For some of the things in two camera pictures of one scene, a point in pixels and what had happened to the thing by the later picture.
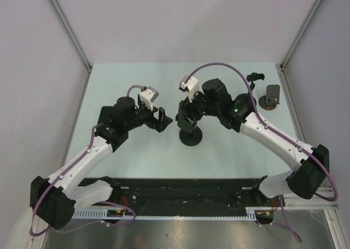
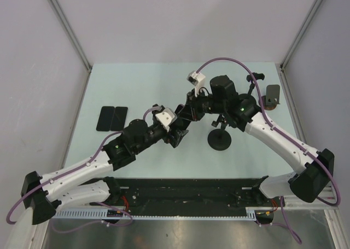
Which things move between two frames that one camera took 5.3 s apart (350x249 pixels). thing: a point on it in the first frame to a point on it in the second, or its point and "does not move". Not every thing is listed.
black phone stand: [190, 134] to [219, 139]
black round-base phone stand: [246, 98] does not move
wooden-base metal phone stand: [272, 98] does not move
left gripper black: [160, 124] to [175, 140]
